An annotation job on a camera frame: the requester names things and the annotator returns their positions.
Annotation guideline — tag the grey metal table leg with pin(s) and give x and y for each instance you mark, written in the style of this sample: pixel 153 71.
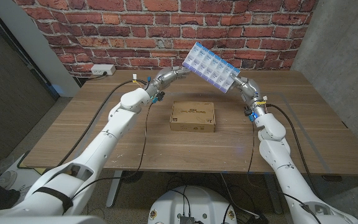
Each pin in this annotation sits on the grey metal table leg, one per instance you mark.
pixel 114 189
pixel 271 193

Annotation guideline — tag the white blue pill organizer box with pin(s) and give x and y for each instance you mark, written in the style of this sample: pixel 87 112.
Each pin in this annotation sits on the white blue pill organizer box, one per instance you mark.
pixel 210 67

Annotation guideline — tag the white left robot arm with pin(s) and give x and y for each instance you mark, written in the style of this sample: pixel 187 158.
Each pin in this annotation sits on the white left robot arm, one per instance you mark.
pixel 120 121

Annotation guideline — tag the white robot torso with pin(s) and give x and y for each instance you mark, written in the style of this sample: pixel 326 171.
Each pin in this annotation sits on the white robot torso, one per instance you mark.
pixel 191 202

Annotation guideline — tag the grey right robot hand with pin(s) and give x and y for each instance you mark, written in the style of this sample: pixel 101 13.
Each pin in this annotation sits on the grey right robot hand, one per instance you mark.
pixel 250 91

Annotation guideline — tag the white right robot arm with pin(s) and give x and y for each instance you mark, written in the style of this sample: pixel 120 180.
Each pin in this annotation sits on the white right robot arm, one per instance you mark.
pixel 275 149

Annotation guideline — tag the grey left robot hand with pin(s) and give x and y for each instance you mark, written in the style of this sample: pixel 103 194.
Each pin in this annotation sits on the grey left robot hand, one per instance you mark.
pixel 166 77

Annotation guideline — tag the grey sneaker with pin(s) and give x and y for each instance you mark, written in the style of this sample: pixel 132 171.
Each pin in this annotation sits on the grey sneaker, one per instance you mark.
pixel 5 179

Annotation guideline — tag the white power strip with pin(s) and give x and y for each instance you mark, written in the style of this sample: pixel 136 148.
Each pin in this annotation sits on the white power strip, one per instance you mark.
pixel 102 69

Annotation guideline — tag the black floor power adapter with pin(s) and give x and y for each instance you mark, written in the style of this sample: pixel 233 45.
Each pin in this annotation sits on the black floor power adapter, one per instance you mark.
pixel 256 219

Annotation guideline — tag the brown cardboard packing box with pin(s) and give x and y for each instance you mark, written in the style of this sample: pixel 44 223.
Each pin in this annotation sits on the brown cardboard packing box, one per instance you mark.
pixel 193 116

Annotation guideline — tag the red brick printed backdrop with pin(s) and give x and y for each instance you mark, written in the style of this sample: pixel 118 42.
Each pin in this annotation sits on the red brick printed backdrop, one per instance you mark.
pixel 135 31

